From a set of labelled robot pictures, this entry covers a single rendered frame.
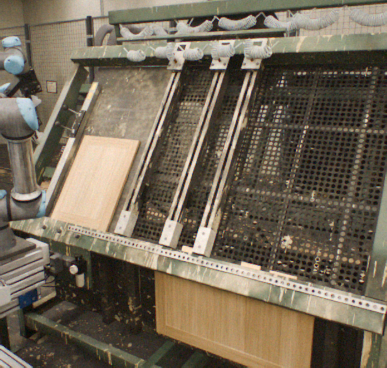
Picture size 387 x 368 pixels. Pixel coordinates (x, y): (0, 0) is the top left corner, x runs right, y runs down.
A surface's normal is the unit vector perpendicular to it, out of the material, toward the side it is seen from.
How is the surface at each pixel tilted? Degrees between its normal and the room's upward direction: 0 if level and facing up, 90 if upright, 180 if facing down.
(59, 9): 90
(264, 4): 90
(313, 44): 54
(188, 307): 90
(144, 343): 0
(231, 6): 90
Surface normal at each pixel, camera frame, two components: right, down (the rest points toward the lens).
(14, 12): 0.80, 0.15
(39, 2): -0.59, 0.20
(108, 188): -0.42, -0.39
